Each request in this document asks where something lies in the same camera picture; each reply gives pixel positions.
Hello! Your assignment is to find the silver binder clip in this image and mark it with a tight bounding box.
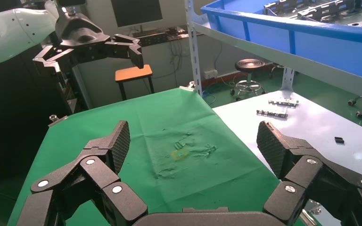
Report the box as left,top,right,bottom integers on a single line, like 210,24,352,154
179,81,197,93
299,201,322,225
49,114,68,128

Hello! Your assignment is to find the green cloth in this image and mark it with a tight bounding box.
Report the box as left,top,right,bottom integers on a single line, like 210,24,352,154
8,87,322,226

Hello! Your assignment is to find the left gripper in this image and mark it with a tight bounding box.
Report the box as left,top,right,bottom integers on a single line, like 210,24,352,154
33,14,144,80

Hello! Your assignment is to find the silver notched metal strip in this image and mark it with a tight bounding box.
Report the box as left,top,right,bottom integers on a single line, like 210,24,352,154
256,107,289,119
268,97,299,108

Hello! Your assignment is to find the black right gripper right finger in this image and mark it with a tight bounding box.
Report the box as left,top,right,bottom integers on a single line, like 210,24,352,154
256,121,362,226

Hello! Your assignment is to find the black monitor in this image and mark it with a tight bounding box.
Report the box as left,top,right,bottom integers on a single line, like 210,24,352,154
110,0,164,28

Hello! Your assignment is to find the chair base with casters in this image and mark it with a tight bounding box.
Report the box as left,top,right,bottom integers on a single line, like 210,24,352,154
230,58,266,102

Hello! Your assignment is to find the white metal shelf rack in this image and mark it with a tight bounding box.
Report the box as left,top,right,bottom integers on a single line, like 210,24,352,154
184,0,362,102

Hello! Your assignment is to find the blue plastic bin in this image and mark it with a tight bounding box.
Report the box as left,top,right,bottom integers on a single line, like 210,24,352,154
200,0,362,82

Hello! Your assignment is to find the orange top stool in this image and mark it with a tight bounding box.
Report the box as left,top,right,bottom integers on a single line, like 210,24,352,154
115,65,155,101

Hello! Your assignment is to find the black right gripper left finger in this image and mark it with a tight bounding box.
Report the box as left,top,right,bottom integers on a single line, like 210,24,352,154
15,121,148,226

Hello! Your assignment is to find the black electronics box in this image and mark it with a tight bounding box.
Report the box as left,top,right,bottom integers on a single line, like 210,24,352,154
131,26,188,48

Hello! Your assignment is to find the white power outlet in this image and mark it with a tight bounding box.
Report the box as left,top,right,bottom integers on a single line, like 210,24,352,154
203,69,218,80

